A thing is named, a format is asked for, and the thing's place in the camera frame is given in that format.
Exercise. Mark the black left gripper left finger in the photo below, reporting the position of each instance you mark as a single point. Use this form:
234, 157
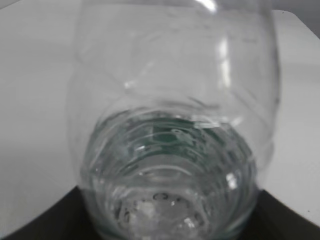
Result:
66, 220

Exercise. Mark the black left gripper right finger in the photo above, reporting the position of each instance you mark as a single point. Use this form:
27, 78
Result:
272, 220

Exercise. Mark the clear green-label water bottle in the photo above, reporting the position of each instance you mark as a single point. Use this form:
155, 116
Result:
171, 115

